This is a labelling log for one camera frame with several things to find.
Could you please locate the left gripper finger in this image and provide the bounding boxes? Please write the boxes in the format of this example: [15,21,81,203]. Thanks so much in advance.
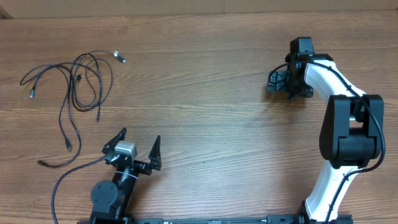
[102,128,127,154]
[148,135,162,170]

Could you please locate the black USB cable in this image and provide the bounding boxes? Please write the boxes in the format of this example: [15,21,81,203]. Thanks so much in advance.
[70,49,127,113]

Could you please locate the separated long black cable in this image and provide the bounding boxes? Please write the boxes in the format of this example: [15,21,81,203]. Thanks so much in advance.
[19,62,103,169]

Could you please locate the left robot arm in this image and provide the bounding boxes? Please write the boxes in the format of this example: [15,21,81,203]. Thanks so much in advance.
[89,128,162,223]

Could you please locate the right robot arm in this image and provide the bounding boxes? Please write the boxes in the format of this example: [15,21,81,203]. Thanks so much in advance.
[266,37,386,223]

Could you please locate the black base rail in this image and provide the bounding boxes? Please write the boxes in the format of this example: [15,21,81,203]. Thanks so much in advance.
[77,213,354,224]

